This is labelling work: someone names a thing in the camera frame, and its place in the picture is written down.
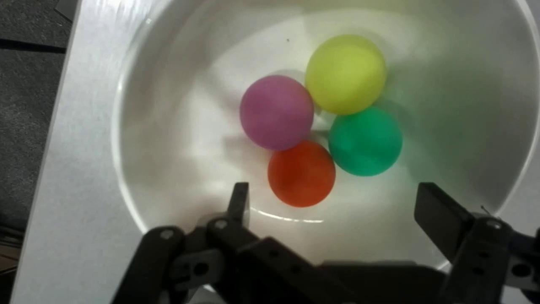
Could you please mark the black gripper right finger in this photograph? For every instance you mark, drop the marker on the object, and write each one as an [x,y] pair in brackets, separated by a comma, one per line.
[441,219]

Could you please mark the white bowl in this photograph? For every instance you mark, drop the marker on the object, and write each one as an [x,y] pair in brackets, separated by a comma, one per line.
[463,87]

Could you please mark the green ball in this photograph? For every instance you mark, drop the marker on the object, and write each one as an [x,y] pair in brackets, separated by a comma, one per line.
[367,143]

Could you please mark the purple ball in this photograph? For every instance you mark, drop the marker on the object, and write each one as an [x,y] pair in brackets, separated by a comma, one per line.
[276,112]

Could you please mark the red ball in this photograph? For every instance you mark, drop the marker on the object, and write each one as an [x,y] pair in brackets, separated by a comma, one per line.
[303,176]

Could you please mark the yellow ball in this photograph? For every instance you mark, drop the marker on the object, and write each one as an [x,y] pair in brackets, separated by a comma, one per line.
[347,75]

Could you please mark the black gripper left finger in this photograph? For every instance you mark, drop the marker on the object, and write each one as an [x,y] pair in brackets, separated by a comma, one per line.
[239,203]

